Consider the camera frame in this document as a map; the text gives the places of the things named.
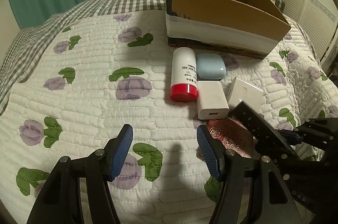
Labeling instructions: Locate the white floral quilt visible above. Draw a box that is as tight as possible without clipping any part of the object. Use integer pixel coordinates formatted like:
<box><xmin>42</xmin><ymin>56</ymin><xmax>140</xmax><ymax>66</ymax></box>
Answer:
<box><xmin>0</xmin><ymin>10</ymin><xmax>338</xmax><ymax>224</ymax></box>

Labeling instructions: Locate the white square box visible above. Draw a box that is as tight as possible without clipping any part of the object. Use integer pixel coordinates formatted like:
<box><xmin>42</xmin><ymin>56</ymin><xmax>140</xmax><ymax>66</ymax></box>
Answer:
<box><xmin>226</xmin><ymin>77</ymin><xmax>263</xmax><ymax>113</ymax></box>

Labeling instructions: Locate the light blue earbud case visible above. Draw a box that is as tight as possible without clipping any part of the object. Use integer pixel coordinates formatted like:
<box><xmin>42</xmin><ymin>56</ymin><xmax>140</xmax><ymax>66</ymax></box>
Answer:
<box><xmin>196</xmin><ymin>53</ymin><xmax>226</xmax><ymax>80</ymax></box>

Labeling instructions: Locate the white power adapter cube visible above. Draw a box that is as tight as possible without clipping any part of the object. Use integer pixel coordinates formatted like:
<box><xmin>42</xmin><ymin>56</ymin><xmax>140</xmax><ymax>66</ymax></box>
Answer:
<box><xmin>196</xmin><ymin>81</ymin><xmax>230</xmax><ymax>120</ymax></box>

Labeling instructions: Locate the cardboard box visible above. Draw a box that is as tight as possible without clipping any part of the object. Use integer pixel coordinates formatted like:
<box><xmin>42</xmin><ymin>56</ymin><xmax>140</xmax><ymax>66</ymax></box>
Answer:
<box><xmin>166</xmin><ymin>0</ymin><xmax>291</xmax><ymax>59</ymax></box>

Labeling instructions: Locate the grey checkered bedsheet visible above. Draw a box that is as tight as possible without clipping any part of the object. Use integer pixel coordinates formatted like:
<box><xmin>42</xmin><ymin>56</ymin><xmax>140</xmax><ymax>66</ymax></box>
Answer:
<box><xmin>1</xmin><ymin>0</ymin><xmax>166</xmax><ymax>113</ymax></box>

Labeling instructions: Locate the white bottle red cap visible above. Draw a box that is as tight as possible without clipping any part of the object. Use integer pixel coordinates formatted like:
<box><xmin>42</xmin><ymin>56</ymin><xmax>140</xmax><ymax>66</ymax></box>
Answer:
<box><xmin>170</xmin><ymin>47</ymin><xmax>198</xmax><ymax>102</ymax></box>

